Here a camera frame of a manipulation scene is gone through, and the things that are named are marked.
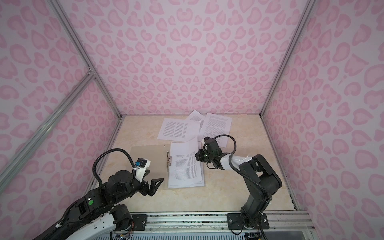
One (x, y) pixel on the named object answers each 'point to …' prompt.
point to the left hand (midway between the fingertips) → (157, 173)
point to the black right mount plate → (234, 222)
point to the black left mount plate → (139, 220)
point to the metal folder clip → (169, 161)
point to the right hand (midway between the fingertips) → (195, 154)
